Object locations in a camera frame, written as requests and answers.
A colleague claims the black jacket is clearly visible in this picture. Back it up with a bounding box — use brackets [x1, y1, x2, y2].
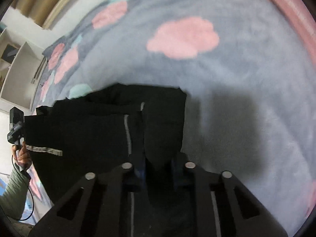
[23, 83, 188, 208]

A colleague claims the green-sleeved left forearm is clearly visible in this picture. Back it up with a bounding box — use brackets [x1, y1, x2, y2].
[1, 169, 31, 219]

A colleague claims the person's left hand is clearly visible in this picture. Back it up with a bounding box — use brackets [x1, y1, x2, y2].
[12, 141, 32, 170]

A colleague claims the white bookshelf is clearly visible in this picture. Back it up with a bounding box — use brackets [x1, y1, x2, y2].
[1, 28, 47, 113]

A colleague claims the grey floral bed quilt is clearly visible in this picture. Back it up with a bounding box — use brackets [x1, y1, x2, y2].
[35, 0, 315, 236]

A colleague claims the pink pillow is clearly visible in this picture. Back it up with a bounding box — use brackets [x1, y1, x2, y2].
[271, 0, 315, 64]

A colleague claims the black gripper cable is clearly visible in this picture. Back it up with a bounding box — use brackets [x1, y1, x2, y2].
[11, 152, 35, 222]

